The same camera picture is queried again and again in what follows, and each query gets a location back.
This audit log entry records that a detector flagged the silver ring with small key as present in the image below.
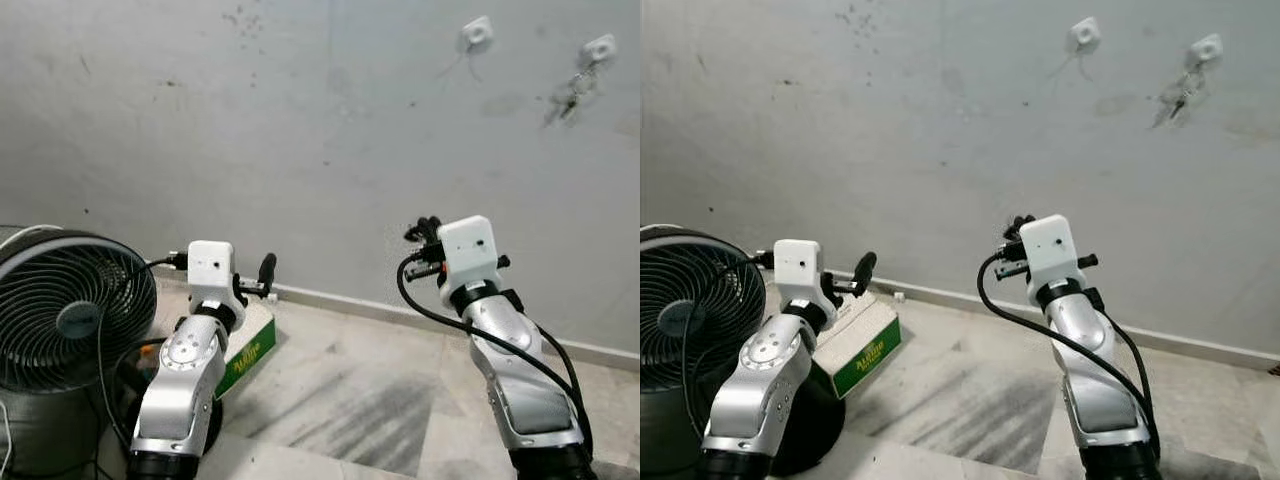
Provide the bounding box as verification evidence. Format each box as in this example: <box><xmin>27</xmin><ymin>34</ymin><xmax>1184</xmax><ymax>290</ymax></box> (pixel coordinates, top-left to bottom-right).
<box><xmin>543</xmin><ymin>68</ymin><xmax>601</xmax><ymax>128</ymax></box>
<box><xmin>1152</xmin><ymin>68</ymin><xmax>1206</xmax><ymax>129</ymax></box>

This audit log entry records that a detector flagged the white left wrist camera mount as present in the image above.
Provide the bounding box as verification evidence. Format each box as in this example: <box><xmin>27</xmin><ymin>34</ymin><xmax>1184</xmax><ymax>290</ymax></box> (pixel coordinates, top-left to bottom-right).
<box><xmin>773</xmin><ymin>239</ymin><xmax>836</xmax><ymax>326</ymax></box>
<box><xmin>187</xmin><ymin>240</ymin><xmax>248</xmax><ymax>323</ymax></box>

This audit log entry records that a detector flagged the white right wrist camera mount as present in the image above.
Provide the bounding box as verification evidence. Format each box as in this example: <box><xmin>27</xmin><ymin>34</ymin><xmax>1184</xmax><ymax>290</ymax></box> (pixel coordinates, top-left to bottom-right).
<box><xmin>437</xmin><ymin>215</ymin><xmax>504</xmax><ymax>301</ymax></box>
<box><xmin>1020</xmin><ymin>214</ymin><xmax>1083</xmax><ymax>296</ymax></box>

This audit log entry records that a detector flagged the white wall hook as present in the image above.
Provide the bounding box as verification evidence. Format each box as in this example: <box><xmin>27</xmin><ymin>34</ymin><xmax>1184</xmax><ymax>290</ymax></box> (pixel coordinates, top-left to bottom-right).
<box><xmin>1063</xmin><ymin>16</ymin><xmax>1106</xmax><ymax>81</ymax></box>
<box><xmin>1187</xmin><ymin>33</ymin><xmax>1227</xmax><ymax>69</ymax></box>
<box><xmin>578</xmin><ymin>34</ymin><xmax>619</xmax><ymax>71</ymax></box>
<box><xmin>455</xmin><ymin>15</ymin><xmax>498</xmax><ymax>83</ymax></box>

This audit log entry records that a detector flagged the black floor fan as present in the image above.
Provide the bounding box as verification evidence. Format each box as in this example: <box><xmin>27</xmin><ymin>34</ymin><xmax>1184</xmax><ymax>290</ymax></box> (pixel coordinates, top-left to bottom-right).
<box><xmin>0</xmin><ymin>225</ymin><xmax>159</xmax><ymax>476</ymax></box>
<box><xmin>640</xmin><ymin>225</ymin><xmax>791</xmax><ymax>476</ymax></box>

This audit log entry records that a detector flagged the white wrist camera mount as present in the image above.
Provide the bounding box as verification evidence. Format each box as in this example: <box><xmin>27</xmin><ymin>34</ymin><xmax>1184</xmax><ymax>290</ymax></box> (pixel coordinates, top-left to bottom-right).
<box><xmin>1020</xmin><ymin>214</ymin><xmax>1083</xmax><ymax>296</ymax></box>
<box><xmin>437</xmin><ymin>215</ymin><xmax>504</xmax><ymax>301</ymax></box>
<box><xmin>187</xmin><ymin>240</ymin><xmax>248</xmax><ymax>323</ymax></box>
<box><xmin>773</xmin><ymin>239</ymin><xmax>836</xmax><ymax>326</ymax></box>

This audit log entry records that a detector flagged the white and green carton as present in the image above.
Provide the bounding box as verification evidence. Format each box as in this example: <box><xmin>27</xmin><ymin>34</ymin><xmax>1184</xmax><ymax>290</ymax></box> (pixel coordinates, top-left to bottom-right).
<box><xmin>810</xmin><ymin>292</ymin><xmax>903</xmax><ymax>401</ymax></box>
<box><xmin>215</xmin><ymin>300</ymin><xmax>278</xmax><ymax>401</ymax></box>

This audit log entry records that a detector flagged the black round stand base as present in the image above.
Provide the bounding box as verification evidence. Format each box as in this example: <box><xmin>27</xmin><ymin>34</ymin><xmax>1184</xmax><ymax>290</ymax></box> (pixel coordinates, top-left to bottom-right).
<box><xmin>770</xmin><ymin>365</ymin><xmax>846</xmax><ymax>476</ymax></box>
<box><xmin>195</xmin><ymin>395</ymin><xmax>226</xmax><ymax>456</ymax></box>

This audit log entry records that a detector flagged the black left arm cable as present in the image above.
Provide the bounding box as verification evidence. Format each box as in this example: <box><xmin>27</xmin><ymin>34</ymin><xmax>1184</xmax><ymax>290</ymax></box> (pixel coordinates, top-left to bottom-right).
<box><xmin>97</xmin><ymin>252</ymin><xmax>193</xmax><ymax>451</ymax></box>
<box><xmin>680</xmin><ymin>250</ymin><xmax>779</xmax><ymax>441</ymax></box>

